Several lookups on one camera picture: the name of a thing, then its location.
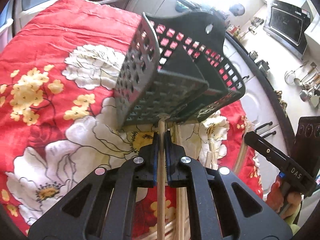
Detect wooden chopstick pair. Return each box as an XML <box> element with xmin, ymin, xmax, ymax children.
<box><xmin>157</xmin><ymin>114</ymin><xmax>167</xmax><ymax>240</ymax></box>
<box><xmin>175</xmin><ymin>124</ymin><xmax>186</xmax><ymax>239</ymax></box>

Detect green sleeve forearm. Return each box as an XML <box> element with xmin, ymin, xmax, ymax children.
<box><xmin>284</xmin><ymin>204</ymin><xmax>301</xmax><ymax>235</ymax></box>

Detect person's right hand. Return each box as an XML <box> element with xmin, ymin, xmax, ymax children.
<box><xmin>266</xmin><ymin>176</ymin><xmax>302</xmax><ymax>219</ymax></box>

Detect wooden chopstick pair on cloth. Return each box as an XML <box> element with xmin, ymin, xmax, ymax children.
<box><xmin>175</xmin><ymin>124</ymin><xmax>186</xmax><ymax>239</ymax></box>

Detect hanging ladles and strainers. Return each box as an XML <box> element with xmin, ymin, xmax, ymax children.
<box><xmin>284</xmin><ymin>61</ymin><xmax>319</xmax><ymax>102</ymax></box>

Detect black plastic utensil basket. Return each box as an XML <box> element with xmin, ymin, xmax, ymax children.
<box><xmin>114</xmin><ymin>10</ymin><xmax>246</xmax><ymax>128</ymax></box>

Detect black range hood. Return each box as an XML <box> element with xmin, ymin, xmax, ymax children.
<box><xmin>263</xmin><ymin>0</ymin><xmax>311</xmax><ymax>59</ymax></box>

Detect red floral tablecloth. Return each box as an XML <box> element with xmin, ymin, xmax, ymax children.
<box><xmin>0</xmin><ymin>0</ymin><xmax>265</xmax><ymax>240</ymax></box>

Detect left pastel drawer tower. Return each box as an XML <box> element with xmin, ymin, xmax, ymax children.
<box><xmin>0</xmin><ymin>0</ymin><xmax>15</xmax><ymax>52</ymax></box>

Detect small wall fan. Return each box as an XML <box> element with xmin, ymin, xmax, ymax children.
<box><xmin>229</xmin><ymin>3</ymin><xmax>245</xmax><ymax>17</ymax></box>

